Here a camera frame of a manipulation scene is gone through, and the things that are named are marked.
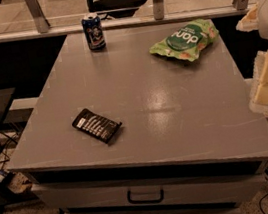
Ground green chip bag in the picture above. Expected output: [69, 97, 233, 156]
[149, 19, 219, 62]

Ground black rxbar chocolate bar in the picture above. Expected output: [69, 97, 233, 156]
[72, 108, 122, 144]

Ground grey drawer cabinet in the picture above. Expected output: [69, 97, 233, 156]
[32, 173, 265, 214]

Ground blue pepsi can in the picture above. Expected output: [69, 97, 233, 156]
[81, 13, 106, 51]

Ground black drawer handle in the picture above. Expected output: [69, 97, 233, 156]
[127, 189, 165, 205]

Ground metal railing bracket left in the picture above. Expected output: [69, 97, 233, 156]
[25, 0, 50, 34]

